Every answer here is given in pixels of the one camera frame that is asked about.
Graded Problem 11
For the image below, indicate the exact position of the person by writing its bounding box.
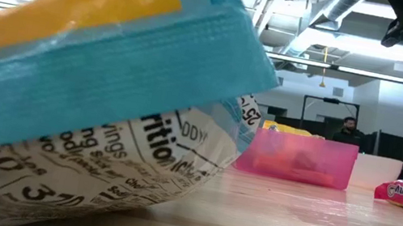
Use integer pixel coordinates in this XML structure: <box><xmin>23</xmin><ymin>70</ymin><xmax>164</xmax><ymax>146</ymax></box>
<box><xmin>329</xmin><ymin>113</ymin><xmax>371</xmax><ymax>154</ymax></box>

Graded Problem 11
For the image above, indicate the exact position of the yellow hanging ceiling cord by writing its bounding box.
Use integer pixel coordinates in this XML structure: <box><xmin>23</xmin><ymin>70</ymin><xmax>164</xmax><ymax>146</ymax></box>
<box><xmin>317</xmin><ymin>46</ymin><xmax>333</xmax><ymax>89</ymax></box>

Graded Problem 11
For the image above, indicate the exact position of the blue yellow Maruchan ramen pack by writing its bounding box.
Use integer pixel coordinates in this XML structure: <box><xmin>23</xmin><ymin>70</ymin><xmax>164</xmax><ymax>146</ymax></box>
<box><xmin>0</xmin><ymin>0</ymin><xmax>294</xmax><ymax>226</ymax></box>

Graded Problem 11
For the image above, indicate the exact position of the long ceiling light strip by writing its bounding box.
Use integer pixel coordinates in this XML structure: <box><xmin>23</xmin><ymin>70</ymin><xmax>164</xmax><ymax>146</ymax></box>
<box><xmin>263</xmin><ymin>51</ymin><xmax>403</xmax><ymax>85</ymax></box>

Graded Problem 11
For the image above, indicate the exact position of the pink translucent bowl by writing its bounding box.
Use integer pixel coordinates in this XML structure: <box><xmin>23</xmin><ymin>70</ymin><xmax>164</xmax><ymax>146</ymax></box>
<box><xmin>349</xmin><ymin>152</ymin><xmax>403</xmax><ymax>195</ymax></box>

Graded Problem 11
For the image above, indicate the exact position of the black background gantry frame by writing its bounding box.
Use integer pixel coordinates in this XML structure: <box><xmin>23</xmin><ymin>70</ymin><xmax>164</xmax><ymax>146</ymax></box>
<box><xmin>298</xmin><ymin>92</ymin><xmax>363</xmax><ymax>139</ymax></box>

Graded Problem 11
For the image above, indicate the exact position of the pink plastic bin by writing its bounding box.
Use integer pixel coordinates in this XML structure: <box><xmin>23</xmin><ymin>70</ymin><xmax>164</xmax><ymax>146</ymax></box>
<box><xmin>232</xmin><ymin>124</ymin><xmax>361</xmax><ymax>193</ymax></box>

